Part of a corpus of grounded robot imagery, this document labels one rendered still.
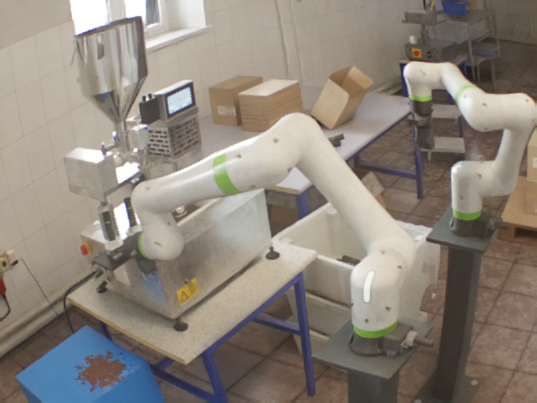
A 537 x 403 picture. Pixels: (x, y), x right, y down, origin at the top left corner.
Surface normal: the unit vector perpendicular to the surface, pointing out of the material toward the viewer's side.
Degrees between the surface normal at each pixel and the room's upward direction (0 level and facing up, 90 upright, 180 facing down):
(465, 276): 90
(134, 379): 90
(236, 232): 90
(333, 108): 90
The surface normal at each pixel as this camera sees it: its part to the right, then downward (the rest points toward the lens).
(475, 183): -0.04, 0.40
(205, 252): 0.80, 0.16
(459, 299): -0.61, 0.42
